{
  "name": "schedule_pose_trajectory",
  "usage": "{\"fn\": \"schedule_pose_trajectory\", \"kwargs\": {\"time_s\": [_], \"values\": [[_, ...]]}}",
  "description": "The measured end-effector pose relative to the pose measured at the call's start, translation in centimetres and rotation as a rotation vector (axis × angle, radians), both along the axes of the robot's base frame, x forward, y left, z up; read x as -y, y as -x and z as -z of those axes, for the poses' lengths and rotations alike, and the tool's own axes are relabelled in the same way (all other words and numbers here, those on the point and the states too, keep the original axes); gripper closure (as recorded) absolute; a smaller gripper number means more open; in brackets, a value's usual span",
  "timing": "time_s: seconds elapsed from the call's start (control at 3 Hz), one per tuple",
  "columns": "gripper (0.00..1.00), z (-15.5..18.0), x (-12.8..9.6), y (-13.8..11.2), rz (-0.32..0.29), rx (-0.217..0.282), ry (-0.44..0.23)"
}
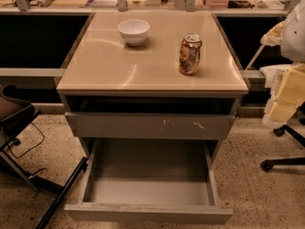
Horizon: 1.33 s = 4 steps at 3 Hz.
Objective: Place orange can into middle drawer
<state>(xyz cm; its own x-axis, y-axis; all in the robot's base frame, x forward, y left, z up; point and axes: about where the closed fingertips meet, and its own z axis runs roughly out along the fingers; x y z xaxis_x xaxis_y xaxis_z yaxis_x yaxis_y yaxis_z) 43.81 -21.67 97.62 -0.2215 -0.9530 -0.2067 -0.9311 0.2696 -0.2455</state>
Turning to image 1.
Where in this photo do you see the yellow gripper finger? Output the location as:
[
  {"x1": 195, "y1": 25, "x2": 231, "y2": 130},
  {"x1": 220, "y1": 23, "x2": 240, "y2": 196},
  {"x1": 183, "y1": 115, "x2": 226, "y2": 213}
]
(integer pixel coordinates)
[
  {"x1": 260, "y1": 21, "x2": 284, "y2": 47},
  {"x1": 263, "y1": 63, "x2": 305, "y2": 128}
]

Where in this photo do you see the orange soda can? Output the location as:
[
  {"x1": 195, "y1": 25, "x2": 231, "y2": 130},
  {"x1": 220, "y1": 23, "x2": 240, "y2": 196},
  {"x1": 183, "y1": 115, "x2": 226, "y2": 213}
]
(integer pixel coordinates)
[{"x1": 179, "y1": 33, "x2": 202, "y2": 75}]

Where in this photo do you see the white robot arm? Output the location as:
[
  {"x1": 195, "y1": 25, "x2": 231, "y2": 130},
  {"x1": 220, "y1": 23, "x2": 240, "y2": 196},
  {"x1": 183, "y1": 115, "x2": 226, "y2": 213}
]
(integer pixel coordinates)
[{"x1": 260, "y1": 0, "x2": 305, "y2": 129}]

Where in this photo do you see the grey drawer cabinet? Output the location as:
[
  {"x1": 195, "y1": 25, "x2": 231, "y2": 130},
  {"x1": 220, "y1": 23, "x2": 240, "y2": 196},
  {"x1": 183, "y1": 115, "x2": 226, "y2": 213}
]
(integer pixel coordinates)
[{"x1": 57, "y1": 10, "x2": 249, "y2": 156}]

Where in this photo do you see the open grey lower drawer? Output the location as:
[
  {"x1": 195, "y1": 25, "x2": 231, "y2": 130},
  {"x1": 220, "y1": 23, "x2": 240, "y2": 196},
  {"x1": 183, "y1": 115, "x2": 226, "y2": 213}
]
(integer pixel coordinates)
[{"x1": 65, "y1": 138, "x2": 233, "y2": 224}]

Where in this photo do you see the closed grey upper drawer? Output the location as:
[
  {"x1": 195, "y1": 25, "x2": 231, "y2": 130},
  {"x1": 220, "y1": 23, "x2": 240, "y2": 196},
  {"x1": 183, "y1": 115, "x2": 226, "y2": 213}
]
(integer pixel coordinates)
[{"x1": 65, "y1": 112, "x2": 234, "y2": 139}]

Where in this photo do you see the white ceramic bowl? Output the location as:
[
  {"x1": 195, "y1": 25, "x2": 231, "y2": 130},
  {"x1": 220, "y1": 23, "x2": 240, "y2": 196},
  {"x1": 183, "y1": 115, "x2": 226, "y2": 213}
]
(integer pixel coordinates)
[{"x1": 117, "y1": 19, "x2": 151, "y2": 46}]

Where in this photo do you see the black chair left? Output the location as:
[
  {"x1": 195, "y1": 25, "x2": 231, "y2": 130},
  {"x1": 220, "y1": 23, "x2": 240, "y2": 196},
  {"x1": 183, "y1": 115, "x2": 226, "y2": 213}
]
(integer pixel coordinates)
[{"x1": 0, "y1": 84, "x2": 89, "y2": 229}]

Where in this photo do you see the black floor cable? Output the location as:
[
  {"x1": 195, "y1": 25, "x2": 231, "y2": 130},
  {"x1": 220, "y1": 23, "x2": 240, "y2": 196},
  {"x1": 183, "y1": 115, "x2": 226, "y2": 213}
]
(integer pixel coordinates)
[{"x1": 7, "y1": 121, "x2": 46, "y2": 160}]

